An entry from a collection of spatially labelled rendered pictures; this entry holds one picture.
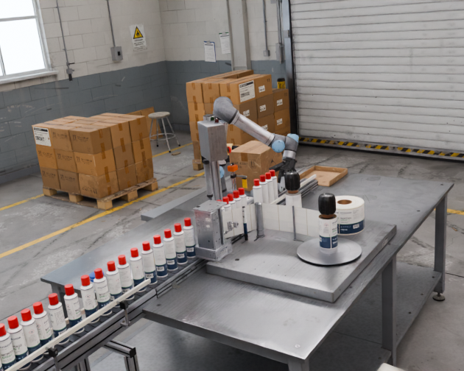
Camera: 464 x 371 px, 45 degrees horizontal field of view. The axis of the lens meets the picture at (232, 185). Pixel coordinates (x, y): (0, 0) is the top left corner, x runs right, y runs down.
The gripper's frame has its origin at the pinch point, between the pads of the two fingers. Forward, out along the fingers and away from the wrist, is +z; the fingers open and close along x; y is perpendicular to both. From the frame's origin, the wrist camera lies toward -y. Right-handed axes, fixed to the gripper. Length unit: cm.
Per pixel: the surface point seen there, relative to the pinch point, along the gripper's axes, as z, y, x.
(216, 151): -6, -2, -71
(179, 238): 42, 2, -91
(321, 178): -19, 1, 54
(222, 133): -15, 0, -72
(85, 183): 2, -313, 125
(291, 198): 9.6, 29.4, -38.5
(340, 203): 7, 52, -26
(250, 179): -5.9, -29.1, 9.7
